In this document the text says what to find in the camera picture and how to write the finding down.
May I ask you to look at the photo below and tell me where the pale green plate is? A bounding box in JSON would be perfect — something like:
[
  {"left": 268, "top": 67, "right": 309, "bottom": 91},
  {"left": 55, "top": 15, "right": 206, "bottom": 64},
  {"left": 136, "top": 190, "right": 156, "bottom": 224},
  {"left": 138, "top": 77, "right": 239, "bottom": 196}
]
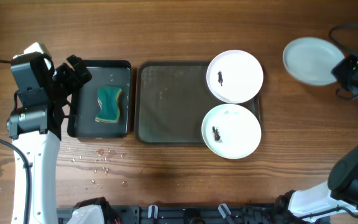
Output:
[{"left": 282, "top": 37, "right": 344, "bottom": 86}]

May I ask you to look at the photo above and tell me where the green yellow sponge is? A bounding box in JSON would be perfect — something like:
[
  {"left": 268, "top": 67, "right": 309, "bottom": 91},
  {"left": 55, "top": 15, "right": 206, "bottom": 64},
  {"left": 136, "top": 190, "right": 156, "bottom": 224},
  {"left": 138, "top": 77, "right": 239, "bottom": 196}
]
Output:
[{"left": 95, "top": 86, "right": 122, "bottom": 123}]

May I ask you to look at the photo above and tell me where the white plate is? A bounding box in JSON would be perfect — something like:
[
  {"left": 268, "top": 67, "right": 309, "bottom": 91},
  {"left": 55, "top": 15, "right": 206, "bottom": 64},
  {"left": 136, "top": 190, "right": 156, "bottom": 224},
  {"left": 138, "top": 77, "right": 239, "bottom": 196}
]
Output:
[
  {"left": 206, "top": 50, "right": 264, "bottom": 104},
  {"left": 201, "top": 104, "right": 262, "bottom": 159}
]

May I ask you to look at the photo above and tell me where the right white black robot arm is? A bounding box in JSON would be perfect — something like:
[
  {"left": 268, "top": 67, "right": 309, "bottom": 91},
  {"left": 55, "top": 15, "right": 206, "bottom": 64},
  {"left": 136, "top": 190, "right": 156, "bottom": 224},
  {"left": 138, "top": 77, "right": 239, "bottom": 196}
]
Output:
[{"left": 270, "top": 54, "right": 358, "bottom": 223}]

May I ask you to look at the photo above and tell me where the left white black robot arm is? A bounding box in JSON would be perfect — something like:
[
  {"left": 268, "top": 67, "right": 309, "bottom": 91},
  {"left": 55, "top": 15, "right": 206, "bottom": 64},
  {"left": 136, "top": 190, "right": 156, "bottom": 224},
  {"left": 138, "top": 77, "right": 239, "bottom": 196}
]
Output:
[{"left": 7, "top": 52, "right": 92, "bottom": 223}]

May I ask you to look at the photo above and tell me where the small black water tray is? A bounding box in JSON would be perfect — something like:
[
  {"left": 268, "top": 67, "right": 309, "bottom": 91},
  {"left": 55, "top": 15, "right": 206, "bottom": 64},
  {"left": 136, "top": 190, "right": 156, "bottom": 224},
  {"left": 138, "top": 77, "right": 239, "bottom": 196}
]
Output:
[{"left": 67, "top": 60, "right": 132, "bottom": 139}]

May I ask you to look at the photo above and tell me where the large dark serving tray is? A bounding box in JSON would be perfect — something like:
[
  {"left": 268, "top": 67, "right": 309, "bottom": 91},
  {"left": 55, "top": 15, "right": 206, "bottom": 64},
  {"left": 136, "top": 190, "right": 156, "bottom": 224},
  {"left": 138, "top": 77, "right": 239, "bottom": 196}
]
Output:
[{"left": 134, "top": 60, "right": 260, "bottom": 146}]

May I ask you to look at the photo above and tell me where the black mounting rail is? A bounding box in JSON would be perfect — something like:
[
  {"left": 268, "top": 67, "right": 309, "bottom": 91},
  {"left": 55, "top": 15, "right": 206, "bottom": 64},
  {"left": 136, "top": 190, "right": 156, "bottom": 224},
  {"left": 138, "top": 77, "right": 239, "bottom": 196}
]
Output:
[{"left": 57, "top": 203, "right": 331, "bottom": 224}]

